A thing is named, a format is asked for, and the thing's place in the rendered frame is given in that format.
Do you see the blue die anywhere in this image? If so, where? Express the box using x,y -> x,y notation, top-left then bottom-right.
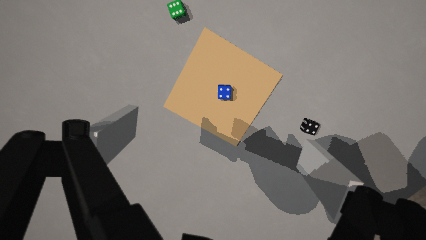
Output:
218,85 -> 231,99

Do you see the green die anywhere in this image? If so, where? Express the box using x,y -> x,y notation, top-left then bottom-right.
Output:
167,0 -> 186,20

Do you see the tan flat mat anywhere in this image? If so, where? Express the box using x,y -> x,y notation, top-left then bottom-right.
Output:
163,27 -> 283,146

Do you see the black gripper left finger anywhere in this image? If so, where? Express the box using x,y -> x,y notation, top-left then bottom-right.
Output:
0,105 -> 164,240

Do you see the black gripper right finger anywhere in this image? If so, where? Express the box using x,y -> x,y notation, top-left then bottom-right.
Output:
297,139 -> 426,240

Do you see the black die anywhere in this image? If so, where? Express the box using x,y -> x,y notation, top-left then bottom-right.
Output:
300,118 -> 320,135

